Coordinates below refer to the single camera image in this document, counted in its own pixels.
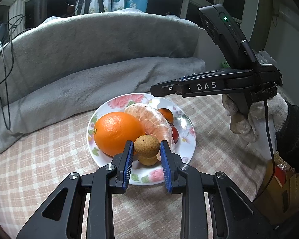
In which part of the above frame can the white floral plate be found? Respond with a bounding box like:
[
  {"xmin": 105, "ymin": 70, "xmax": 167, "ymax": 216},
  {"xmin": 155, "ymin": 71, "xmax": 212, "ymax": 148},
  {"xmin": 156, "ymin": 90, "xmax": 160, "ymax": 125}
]
[{"xmin": 86, "ymin": 93, "xmax": 196, "ymax": 186}]

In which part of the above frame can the large orange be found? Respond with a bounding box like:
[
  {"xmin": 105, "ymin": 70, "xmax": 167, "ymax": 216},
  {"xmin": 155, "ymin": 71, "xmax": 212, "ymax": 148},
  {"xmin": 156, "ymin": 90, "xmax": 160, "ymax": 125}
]
[{"xmin": 93, "ymin": 112, "xmax": 146, "ymax": 157}]

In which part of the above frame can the black power adapter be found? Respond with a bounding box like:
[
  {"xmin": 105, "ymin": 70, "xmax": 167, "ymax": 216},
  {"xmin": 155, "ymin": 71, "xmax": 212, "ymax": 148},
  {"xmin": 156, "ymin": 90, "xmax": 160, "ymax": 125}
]
[{"xmin": 0, "ymin": 23, "xmax": 8, "ymax": 42}]

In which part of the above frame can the brown longan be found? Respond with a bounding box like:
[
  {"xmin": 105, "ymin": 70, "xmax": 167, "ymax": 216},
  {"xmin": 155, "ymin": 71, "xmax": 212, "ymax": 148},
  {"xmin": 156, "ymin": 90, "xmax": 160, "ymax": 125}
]
[
  {"xmin": 138, "ymin": 155, "xmax": 158, "ymax": 166},
  {"xmin": 134, "ymin": 135, "xmax": 160, "ymax": 158}
]

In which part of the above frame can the grey plush blanket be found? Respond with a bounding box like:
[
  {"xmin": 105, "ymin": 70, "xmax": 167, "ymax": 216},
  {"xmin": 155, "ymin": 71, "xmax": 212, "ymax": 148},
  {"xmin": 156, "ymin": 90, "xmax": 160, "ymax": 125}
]
[{"xmin": 0, "ymin": 9, "xmax": 206, "ymax": 154}]

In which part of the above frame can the red cherry tomato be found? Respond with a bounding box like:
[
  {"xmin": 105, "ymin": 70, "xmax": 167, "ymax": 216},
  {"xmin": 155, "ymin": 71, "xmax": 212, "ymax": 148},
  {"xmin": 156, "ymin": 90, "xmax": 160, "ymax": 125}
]
[{"xmin": 171, "ymin": 126, "xmax": 179, "ymax": 143}]

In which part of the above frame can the green snack package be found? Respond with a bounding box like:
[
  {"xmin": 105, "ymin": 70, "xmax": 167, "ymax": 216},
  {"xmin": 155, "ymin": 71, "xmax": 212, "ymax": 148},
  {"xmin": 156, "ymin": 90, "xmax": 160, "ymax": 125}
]
[{"xmin": 221, "ymin": 61, "xmax": 230, "ymax": 69}]

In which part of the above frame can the white gloved right hand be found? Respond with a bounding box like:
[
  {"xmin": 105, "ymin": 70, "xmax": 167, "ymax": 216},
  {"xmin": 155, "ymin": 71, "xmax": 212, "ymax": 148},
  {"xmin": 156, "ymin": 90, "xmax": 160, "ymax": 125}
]
[{"xmin": 222, "ymin": 93, "xmax": 288, "ymax": 160}]

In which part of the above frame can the small tangerine with stem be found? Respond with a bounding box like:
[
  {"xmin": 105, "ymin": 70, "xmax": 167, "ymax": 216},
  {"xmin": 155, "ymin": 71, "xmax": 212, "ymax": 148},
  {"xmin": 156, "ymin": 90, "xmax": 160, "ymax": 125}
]
[{"xmin": 158, "ymin": 108, "xmax": 174, "ymax": 125}]

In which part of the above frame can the beige plaid cloth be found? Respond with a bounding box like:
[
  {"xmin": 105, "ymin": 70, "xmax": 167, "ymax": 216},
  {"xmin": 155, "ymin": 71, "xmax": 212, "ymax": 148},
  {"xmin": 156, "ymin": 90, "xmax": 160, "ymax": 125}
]
[{"xmin": 0, "ymin": 95, "xmax": 266, "ymax": 238}]

